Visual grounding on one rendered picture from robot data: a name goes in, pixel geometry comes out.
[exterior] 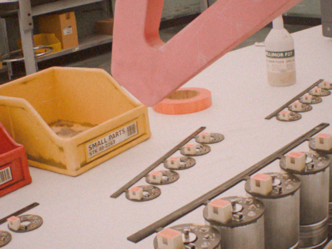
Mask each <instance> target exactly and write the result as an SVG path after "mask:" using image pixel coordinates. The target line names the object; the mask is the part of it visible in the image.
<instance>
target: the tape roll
mask: <svg viewBox="0 0 332 249"><path fill-rule="evenodd" d="M211 105H212V95H211V91H210V90H208V89H204V88H195V87H188V88H179V89H178V90H176V91H174V92H173V93H172V94H171V95H170V96H168V97H167V98H165V99H164V100H163V101H162V102H160V103H159V104H157V105H155V106H152V109H153V110H154V111H156V112H158V113H161V114H168V115H181V114H190V113H196V112H200V111H202V110H205V109H208V108H209V107H210V106H211Z"/></svg>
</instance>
